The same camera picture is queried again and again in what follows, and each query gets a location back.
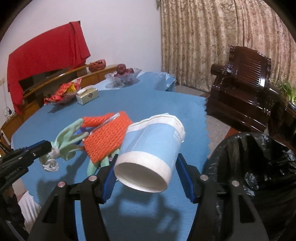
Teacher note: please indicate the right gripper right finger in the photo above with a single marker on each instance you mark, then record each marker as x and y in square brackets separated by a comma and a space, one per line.
[240, 219]

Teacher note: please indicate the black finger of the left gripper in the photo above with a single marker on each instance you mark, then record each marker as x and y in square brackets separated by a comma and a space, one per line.
[37, 149]

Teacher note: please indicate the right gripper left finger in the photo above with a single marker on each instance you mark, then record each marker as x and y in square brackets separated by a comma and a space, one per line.
[57, 220]

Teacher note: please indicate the white tissue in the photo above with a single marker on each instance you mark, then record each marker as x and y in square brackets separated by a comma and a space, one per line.
[49, 161]

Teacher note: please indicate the green rubber glove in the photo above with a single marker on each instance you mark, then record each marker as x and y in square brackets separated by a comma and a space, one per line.
[70, 140]

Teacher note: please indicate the blue white paper cup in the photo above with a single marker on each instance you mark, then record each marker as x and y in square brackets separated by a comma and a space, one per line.
[148, 153]

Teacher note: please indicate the orange foam net sleeve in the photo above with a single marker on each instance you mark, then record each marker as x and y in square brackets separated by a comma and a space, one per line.
[107, 134]

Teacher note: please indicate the black trash bag bin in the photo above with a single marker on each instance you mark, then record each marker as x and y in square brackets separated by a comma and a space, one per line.
[266, 171]

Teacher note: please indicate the blue tablecloth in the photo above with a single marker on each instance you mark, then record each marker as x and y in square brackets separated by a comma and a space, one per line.
[129, 214]

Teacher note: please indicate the red snack packets dish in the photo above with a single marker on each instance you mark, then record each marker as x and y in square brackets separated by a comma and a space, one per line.
[65, 93]

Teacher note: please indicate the white tissue box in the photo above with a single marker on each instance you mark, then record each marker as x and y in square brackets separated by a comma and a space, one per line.
[87, 94]

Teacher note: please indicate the wooden sideboard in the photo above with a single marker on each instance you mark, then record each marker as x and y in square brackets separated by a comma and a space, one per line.
[34, 96]

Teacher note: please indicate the dark wooden armchair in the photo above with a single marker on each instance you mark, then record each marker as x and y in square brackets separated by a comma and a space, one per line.
[241, 95]

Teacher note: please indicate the red cloth cover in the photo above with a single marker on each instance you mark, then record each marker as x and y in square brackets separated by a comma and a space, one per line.
[58, 48]

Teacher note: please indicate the red lantern ornament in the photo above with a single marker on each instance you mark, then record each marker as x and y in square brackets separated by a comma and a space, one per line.
[97, 65]

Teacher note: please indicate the glass fruit bowl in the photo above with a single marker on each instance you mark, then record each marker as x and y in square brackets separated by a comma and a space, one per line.
[121, 81]

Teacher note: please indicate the red apples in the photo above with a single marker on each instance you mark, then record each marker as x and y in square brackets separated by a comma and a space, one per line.
[122, 70]

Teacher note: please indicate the green potted plant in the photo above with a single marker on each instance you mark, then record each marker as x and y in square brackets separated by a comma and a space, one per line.
[286, 92]

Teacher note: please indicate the beige patterned curtain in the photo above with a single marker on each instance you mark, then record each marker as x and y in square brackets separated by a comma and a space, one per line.
[197, 34]

